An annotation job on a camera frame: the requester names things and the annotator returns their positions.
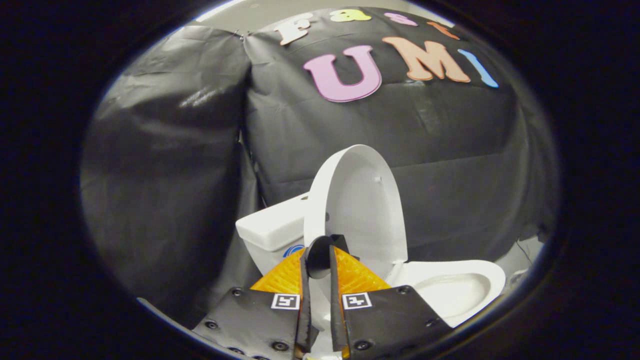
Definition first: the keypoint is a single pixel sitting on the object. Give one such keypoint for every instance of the black backdrop cloth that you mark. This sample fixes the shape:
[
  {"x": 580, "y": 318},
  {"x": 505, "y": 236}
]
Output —
[{"x": 200, "y": 175}]

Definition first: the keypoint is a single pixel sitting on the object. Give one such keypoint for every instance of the white toilet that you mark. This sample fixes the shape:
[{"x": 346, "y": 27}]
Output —
[{"x": 450, "y": 292}]

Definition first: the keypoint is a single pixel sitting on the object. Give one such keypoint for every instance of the white toilet lid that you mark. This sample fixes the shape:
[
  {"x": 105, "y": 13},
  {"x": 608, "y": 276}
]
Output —
[{"x": 360, "y": 200}]

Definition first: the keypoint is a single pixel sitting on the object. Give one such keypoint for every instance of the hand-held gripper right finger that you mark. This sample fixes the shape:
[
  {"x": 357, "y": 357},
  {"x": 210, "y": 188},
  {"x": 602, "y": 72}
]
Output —
[{"x": 336, "y": 310}]

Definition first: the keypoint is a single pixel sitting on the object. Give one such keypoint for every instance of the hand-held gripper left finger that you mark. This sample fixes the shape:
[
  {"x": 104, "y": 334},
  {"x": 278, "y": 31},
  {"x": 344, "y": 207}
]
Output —
[{"x": 303, "y": 310}]

